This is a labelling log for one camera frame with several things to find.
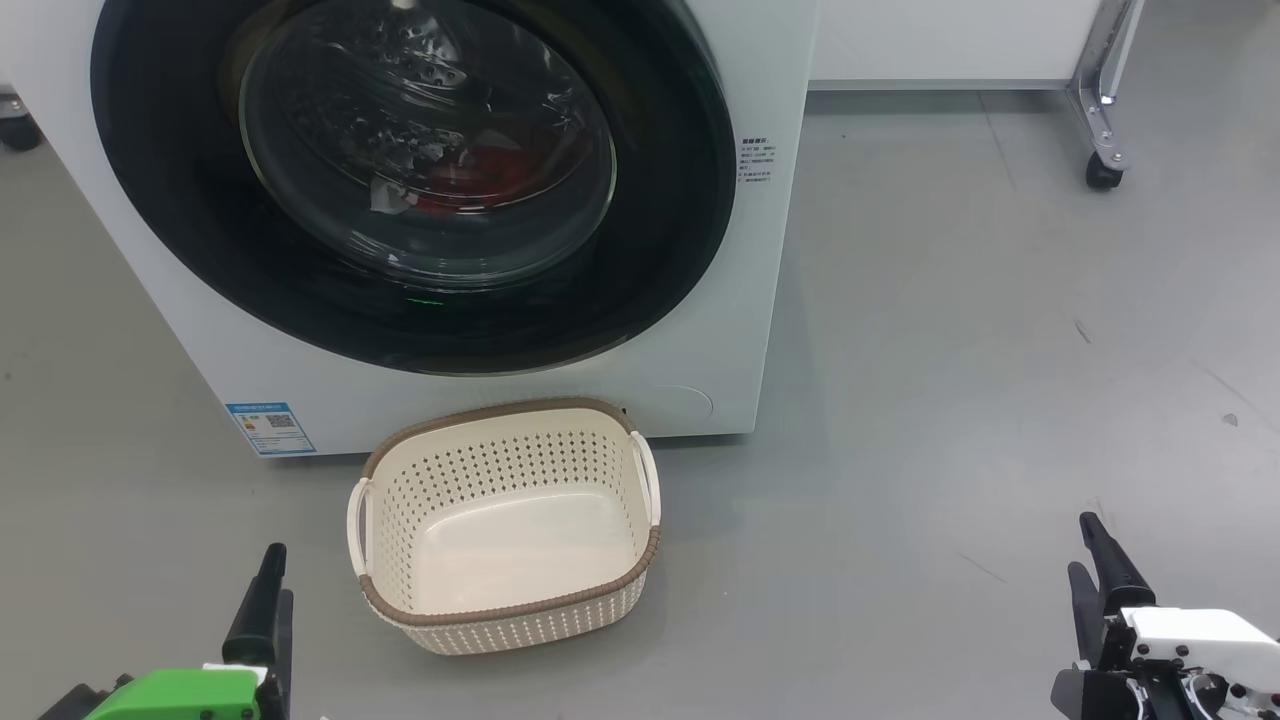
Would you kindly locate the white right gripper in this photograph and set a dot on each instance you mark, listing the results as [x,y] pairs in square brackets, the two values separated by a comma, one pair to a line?
[1190,640]

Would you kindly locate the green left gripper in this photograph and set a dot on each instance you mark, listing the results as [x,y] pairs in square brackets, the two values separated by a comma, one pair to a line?
[170,695]

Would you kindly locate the red and white garment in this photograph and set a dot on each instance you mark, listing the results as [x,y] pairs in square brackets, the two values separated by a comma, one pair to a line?
[470,182]

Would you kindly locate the black round glass washer door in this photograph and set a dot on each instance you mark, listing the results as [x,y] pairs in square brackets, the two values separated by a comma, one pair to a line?
[660,250]

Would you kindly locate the cream perforated laundry basket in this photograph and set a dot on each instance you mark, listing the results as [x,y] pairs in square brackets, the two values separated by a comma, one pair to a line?
[500,540]

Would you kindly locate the white front-load washing machine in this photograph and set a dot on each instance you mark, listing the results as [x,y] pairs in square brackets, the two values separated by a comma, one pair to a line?
[700,380]

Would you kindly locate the blue energy label sticker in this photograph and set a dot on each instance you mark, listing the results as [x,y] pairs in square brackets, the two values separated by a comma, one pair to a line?
[270,428]

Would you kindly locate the black caster wheel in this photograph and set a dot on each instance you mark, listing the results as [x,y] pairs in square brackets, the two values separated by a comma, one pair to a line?
[18,130]
[1103,172]

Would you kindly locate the round white filter cover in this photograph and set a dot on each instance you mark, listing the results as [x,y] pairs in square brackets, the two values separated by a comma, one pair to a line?
[690,405]

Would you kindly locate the small printed text sticker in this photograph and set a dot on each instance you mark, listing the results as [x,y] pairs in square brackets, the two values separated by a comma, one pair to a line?
[756,163]

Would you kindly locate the white cabinet panel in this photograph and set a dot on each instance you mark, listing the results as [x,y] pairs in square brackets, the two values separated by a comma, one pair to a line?
[950,40]

